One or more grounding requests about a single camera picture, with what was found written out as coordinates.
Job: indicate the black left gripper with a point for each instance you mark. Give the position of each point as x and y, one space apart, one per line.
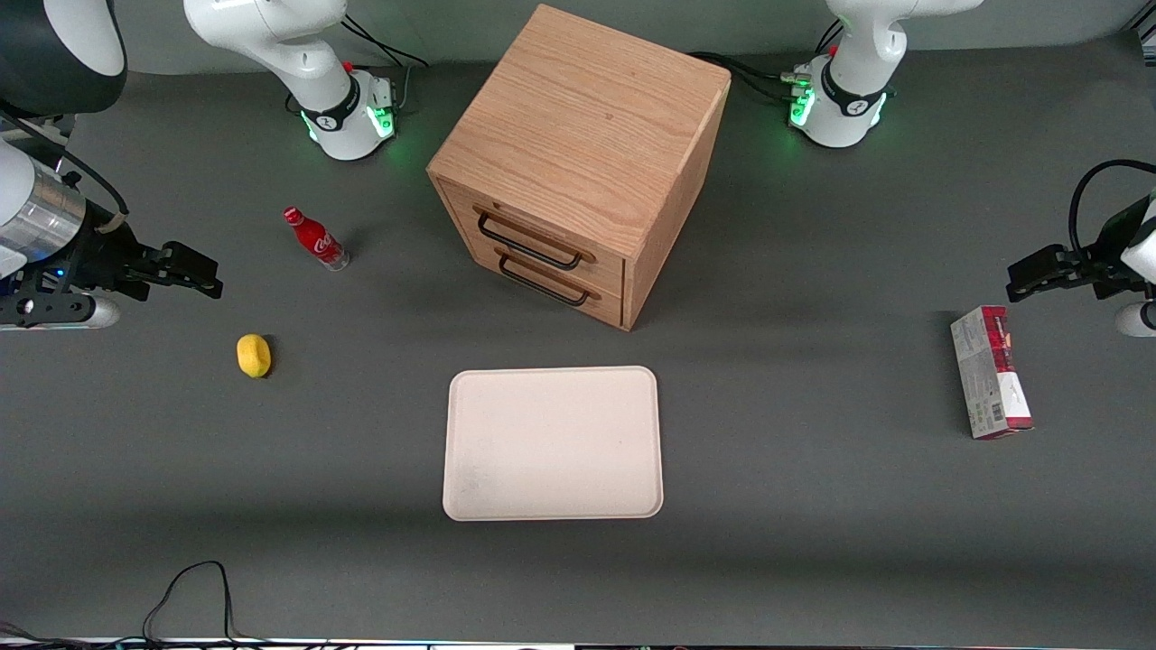
1101 261

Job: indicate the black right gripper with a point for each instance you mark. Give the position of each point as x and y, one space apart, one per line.
101 257

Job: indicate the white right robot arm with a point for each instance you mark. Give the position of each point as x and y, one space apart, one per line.
298 54

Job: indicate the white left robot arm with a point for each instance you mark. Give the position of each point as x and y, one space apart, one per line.
858 54

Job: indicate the red coke bottle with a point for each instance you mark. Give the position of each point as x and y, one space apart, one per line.
318 240

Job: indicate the cream rectangular tray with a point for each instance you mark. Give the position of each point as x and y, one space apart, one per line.
551 442

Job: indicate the yellow lemon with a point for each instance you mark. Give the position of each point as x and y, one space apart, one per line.
254 356

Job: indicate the red and grey carton box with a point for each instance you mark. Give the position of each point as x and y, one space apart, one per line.
980 379

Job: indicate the wooden drawer front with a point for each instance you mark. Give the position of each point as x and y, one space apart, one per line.
607 273
607 307

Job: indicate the wooden drawer cabinet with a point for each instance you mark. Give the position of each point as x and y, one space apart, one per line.
587 126

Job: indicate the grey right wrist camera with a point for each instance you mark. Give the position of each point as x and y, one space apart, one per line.
104 313

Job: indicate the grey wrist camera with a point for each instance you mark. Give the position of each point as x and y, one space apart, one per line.
1140 320
104 313

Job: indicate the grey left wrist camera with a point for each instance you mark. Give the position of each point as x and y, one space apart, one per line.
1140 320

